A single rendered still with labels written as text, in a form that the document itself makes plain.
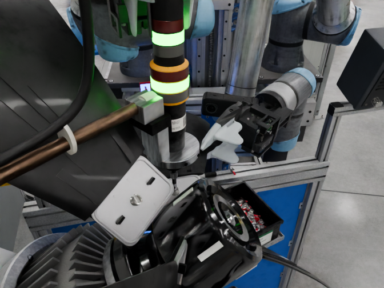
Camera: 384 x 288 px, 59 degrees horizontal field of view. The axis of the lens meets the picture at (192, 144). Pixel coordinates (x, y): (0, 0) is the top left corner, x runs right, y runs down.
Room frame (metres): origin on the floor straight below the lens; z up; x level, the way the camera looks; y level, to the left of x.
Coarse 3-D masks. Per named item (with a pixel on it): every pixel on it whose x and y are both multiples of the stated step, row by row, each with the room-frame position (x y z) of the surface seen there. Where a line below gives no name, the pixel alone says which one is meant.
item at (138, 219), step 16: (144, 160) 0.31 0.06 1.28; (128, 176) 0.29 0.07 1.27; (144, 176) 0.30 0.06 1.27; (160, 176) 0.30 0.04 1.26; (112, 192) 0.27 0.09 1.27; (128, 192) 0.28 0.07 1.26; (144, 192) 0.28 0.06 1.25; (160, 192) 0.29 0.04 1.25; (112, 208) 0.26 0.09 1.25; (128, 208) 0.26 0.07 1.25; (144, 208) 0.27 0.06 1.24; (160, 208) 0.28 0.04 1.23; (112, 224) 0.25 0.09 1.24; (128, 224) 0.25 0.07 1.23; (144, 224) 0.26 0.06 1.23; (128, 240) 0.24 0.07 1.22
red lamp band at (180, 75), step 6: (150, 72) 0.34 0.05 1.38; (156, 72) 0.33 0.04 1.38; (162, 72) 0.33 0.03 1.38; (174, 72) 0.33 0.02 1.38; (180, 72) 0.33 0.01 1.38; (186, 72) 0.34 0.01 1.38; (156, 78) 0.34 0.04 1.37; (162, 78) 0.33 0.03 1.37; (168, 78) 0.33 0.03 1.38; (174, 78) 0.33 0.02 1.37; (180, 78) 0.33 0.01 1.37
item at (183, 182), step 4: (184, 176) 0.39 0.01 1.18; (188, 176) 0.39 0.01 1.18; (192, 176) 0.39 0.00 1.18; (196, 176) 0.39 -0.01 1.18; (180, 180) 0.38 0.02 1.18; (184, 180) 0.38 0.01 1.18; (188, 180) 0.38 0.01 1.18; (192, 180) 0.38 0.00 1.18; (196, 180) 0.38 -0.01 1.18; (180, 184) 0.37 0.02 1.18; (184, 184) 0.37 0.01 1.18; (188, 184) 0.37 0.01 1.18; (180, 188) 0.36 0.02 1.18; (184, 188) 0.36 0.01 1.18; (180, 192) 0.35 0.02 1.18; (172, 196) 0.35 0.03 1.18; (176, 196) 0.35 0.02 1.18; (168, 200) 0.34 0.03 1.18
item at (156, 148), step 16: (144, 112) 0.30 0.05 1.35; (160, 112) 0.32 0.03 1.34; (144, 128) 0.31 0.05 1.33; (160, 128) 0.31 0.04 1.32; (144, 144) 0.33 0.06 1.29; (160, 144) 0.32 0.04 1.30; (192, 144) 0.35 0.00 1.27; (160, 160) 0.32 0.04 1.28; (176, 160) 0.32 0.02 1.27; (192, 160) 0.33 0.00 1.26
